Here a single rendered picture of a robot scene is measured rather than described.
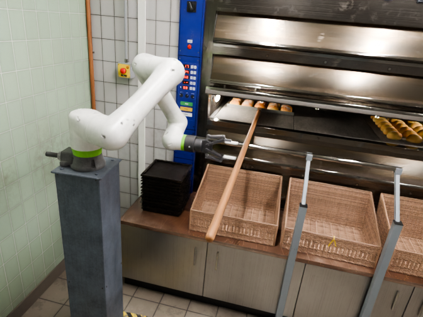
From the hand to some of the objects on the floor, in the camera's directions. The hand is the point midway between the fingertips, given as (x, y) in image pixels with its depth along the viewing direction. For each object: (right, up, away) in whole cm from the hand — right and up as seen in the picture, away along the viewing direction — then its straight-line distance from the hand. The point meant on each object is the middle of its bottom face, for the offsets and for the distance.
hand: (231, 150), depth 179 cm
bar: (+24, -113, +46) cm, 124 cm away
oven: (+77, -64, +173) cm, 200 cm away
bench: (+46, -108, +62) cm, 133 cm away
